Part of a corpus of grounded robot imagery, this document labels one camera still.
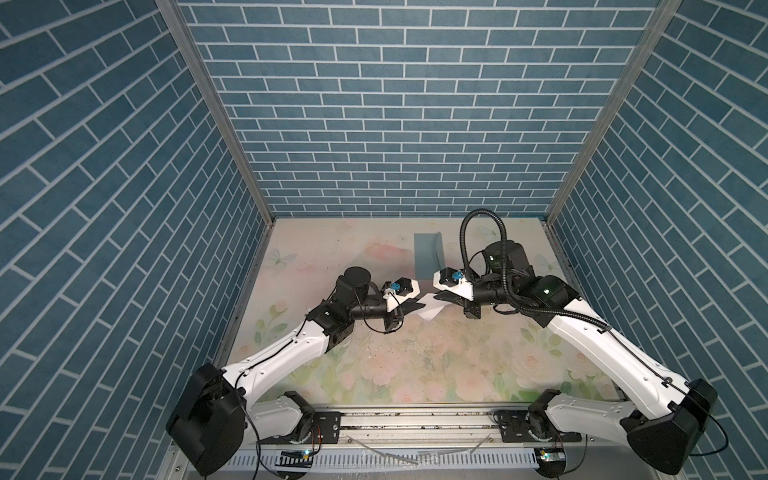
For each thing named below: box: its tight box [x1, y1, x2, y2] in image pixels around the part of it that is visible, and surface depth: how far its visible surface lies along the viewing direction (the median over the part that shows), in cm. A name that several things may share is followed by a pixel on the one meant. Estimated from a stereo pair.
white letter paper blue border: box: [416, 293, 451, 321], surface depth 74 cm
